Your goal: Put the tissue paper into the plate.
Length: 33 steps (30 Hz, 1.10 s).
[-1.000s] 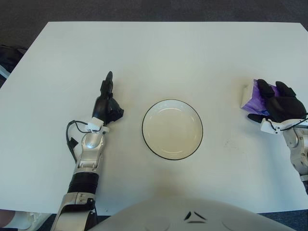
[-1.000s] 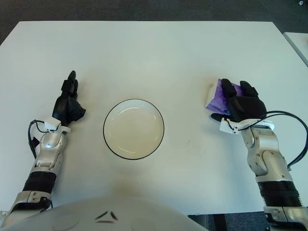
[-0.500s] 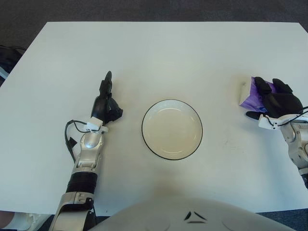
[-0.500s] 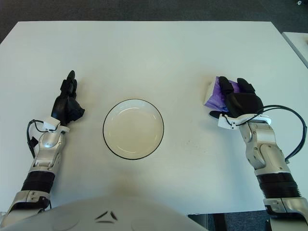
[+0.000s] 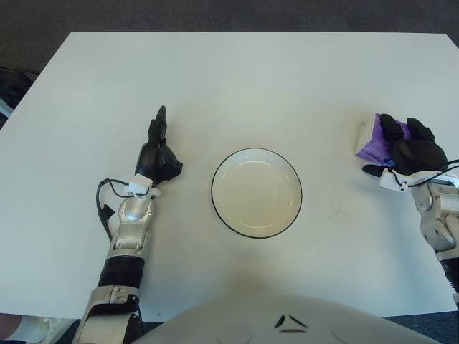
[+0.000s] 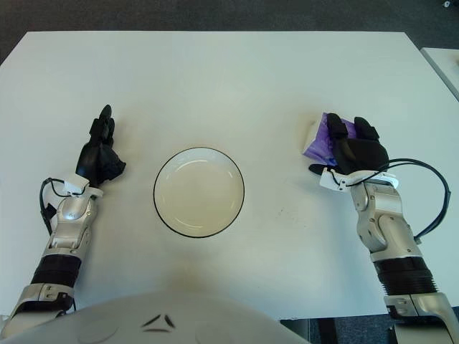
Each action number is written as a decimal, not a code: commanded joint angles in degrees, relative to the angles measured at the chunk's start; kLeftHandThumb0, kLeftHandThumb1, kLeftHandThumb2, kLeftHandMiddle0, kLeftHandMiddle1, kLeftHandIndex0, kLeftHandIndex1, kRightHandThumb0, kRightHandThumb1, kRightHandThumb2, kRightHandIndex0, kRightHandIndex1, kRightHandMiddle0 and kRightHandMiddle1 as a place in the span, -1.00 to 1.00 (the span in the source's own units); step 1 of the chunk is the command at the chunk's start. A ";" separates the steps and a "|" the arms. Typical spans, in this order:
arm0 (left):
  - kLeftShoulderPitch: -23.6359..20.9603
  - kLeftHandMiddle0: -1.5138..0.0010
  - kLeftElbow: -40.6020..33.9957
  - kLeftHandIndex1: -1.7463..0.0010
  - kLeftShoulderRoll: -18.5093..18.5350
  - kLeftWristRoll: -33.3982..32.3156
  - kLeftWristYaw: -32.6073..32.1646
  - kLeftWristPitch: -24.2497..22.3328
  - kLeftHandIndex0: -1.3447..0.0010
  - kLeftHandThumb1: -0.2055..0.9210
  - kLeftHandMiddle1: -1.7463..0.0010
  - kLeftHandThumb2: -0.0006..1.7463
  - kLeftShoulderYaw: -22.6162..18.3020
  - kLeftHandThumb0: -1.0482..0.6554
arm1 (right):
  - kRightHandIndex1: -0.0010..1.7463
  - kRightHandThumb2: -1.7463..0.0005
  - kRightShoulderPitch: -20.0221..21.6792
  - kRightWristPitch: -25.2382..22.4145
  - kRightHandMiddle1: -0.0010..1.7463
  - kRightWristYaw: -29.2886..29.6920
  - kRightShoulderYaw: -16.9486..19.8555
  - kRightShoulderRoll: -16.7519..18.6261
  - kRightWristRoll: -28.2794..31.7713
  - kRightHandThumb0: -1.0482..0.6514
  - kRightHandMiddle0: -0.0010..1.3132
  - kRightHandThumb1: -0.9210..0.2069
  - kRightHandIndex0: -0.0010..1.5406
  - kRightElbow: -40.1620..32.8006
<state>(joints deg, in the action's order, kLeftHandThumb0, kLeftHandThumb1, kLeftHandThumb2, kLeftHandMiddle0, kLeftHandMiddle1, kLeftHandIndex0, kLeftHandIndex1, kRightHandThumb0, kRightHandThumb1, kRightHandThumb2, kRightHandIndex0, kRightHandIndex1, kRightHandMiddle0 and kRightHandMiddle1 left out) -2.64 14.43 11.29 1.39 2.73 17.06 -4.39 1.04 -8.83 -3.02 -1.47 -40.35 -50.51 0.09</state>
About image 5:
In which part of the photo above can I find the bare person leg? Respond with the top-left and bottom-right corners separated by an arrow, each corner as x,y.
0,312 -> 23,340

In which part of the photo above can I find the white shoe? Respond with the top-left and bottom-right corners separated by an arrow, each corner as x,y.
15,315 -> 78,343

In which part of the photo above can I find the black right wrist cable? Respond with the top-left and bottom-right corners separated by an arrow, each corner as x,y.
388,158 -> 459,188

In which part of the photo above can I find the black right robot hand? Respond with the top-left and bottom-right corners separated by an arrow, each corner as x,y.
361,113 -> 450,178

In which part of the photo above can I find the purple tissue paper pack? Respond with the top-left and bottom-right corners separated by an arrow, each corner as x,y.
354,113 -> 414,166

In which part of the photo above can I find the white plate with black rim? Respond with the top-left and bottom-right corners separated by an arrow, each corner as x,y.
211,148 -> 303,240

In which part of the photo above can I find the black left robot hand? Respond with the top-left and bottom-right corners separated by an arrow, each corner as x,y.
134,105 -> 184,188

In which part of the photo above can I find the grey robot torso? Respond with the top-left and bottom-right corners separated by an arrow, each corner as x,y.
131,295 -> 443,344

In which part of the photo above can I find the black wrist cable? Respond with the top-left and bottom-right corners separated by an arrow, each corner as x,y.
388,158 -> 459,188
95,178 -> 152,242

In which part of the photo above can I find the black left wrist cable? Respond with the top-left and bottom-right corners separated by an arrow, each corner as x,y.
95,178 -> 152,242

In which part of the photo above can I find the black bag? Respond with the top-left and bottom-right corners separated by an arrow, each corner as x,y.
0,67 -> 40,109

